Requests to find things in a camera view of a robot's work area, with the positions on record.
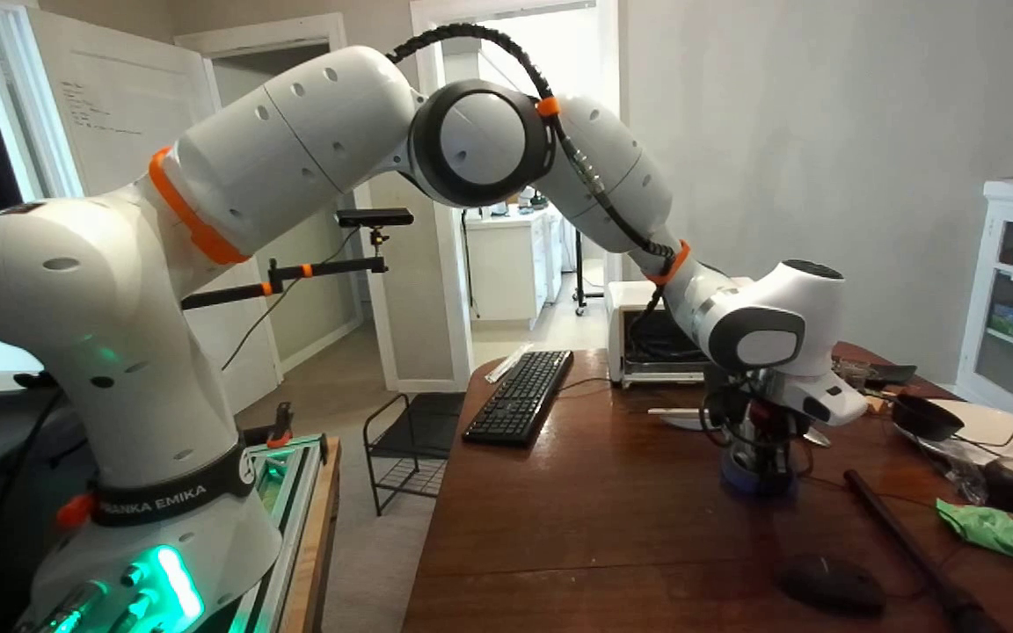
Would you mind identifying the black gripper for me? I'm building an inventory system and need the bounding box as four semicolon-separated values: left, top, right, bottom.
703;373;815;490

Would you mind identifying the white toaster oven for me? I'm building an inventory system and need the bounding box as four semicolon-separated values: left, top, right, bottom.
606;273;791;432

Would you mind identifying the black computer mouse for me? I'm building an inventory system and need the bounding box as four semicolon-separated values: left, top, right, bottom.
769;551;890;623

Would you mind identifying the dark round tray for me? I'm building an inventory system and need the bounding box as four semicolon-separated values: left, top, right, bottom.
830;339;921;391

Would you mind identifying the dark long stick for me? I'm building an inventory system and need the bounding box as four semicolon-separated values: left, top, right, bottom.
839;469;1009;633

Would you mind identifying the black bowl-shaped object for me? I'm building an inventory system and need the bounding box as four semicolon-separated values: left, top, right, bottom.
890;391;967;445

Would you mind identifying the green cloth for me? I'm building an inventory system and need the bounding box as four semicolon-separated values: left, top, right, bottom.
933;497;1013;562

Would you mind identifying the dark brown object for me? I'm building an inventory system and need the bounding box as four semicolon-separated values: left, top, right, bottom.
948;455;1013;520

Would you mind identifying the black keyboard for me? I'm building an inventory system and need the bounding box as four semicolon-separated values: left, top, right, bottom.
457;349;578;451

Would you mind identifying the small white paper piece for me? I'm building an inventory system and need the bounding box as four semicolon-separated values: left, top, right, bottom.
485;349;526;384

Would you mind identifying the white background counter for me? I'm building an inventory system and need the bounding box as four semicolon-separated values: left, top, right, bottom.
463;204;579;331

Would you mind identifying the black chair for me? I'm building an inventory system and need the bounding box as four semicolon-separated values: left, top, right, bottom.
357;391;466;520

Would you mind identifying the white pillar panel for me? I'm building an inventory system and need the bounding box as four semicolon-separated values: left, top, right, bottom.
355;172;477;398

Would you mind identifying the black pole with orange clamps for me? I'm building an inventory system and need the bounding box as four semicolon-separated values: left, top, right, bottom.
181;253;394;312

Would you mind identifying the white whiteboard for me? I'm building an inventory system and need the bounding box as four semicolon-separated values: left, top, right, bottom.
28;11;288;416

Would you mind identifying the black camera on stand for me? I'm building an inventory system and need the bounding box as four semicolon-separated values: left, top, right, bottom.
329;204;417;232

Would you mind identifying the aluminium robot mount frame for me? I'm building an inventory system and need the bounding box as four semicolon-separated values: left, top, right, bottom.
221;432;346;633

